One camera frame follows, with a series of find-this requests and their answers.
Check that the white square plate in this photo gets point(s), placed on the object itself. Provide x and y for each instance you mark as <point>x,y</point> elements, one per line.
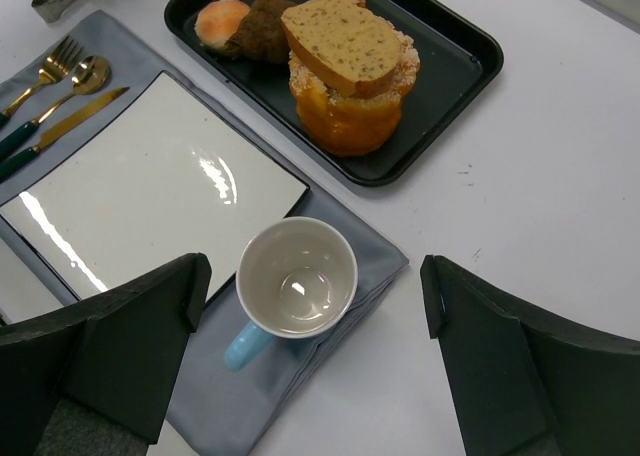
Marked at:
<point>165,178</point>

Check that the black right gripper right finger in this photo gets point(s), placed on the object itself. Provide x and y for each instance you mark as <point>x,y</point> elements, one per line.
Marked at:
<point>525,381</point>

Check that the black rectangular baking tray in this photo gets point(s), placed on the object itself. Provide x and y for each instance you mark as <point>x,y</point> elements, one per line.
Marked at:
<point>458,60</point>

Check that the orange round cake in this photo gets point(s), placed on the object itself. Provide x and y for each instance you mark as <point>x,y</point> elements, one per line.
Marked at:
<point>346,126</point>

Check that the seeded bread slice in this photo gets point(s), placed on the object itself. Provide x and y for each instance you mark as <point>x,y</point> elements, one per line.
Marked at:
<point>347,46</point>

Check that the brown chocolate croissant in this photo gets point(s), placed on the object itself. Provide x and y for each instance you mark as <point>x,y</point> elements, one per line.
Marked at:
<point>260,35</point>

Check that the small round golden bun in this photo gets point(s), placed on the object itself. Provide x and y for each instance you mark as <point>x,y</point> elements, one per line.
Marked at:
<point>218,22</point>

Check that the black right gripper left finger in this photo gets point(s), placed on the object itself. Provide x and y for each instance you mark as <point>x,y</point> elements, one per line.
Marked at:
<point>96,377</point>

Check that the gold knife green handle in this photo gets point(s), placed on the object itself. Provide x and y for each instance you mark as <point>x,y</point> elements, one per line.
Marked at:
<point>11,164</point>

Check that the gold fork green handle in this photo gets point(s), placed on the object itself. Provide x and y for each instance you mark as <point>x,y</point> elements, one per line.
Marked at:
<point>56,66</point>

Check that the grey cloth placemat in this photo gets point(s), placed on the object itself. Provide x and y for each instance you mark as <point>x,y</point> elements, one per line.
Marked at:
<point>216,411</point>

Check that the light blue mug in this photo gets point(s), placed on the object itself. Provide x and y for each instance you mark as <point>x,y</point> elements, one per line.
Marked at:
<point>295,280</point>

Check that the gold spoon green handle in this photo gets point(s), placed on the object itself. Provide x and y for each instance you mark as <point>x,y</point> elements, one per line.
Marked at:
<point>90,75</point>

